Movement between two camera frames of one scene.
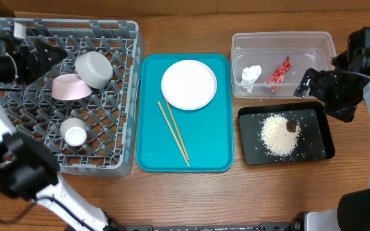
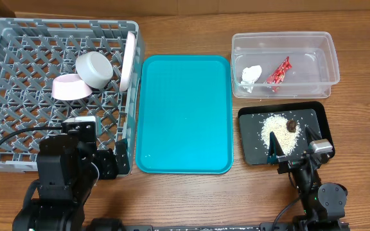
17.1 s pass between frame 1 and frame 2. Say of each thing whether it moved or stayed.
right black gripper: moved
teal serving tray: stayed
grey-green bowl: stayed
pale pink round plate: moved
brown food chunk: stayed
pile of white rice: stayed
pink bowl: stayed
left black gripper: moved
